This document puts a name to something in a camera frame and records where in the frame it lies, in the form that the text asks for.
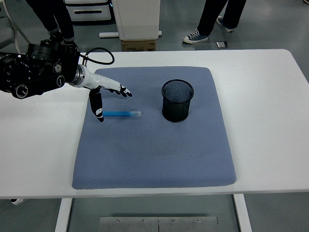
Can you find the person with blue sneakers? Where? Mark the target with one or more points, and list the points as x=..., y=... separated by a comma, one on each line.
x=212, y=14

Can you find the small white object under table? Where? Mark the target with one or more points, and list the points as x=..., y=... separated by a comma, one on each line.
x=16, y=201

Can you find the grey metal plate with screws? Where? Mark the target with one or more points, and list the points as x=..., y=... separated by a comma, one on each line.
x=130, y=224

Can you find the white floor bar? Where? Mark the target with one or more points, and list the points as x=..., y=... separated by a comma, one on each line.
x=108, y=34

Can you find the white table leg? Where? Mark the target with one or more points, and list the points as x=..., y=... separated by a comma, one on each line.
x=63, y=215
x=242, y=215

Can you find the person in dark clothing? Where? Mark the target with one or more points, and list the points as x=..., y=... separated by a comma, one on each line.
x=48, y=14

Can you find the black mesh pen holder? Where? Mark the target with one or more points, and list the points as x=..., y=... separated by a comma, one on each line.
x=177, y=111

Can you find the blue textured mat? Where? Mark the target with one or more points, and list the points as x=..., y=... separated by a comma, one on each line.
x=144, y=149

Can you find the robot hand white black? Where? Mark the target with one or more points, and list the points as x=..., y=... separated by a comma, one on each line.
x=101, y=81

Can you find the white machine with dark slot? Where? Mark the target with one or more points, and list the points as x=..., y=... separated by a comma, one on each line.
x=89, y=15

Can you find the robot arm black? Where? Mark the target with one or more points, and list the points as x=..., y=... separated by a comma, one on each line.
x=36, y=72

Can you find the small metal floor plate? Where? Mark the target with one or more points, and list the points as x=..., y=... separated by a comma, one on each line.
x=222, y=45

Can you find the blue marker with clear cap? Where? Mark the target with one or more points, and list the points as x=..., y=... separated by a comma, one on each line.
x=120, y=114

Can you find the brown cardboard box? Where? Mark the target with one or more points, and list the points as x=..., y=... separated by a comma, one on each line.
x=138, y=45

